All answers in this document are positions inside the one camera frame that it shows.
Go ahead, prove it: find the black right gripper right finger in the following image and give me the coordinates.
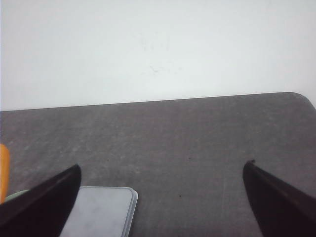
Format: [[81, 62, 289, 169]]
[[242, 160, 316, 237]]

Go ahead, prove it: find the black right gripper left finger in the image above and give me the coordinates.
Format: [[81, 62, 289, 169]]
[[0, 164, 81, 237]]

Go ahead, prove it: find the yellow corn cob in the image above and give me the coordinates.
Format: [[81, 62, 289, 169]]
[[0, 144, 10, 204]]

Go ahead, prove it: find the green round plate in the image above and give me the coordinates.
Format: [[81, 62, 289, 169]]
[[4, 190, 28, 202]]

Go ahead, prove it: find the silver digital kitchen scale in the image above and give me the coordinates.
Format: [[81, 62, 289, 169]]
[[60, 186, 138, 237]]

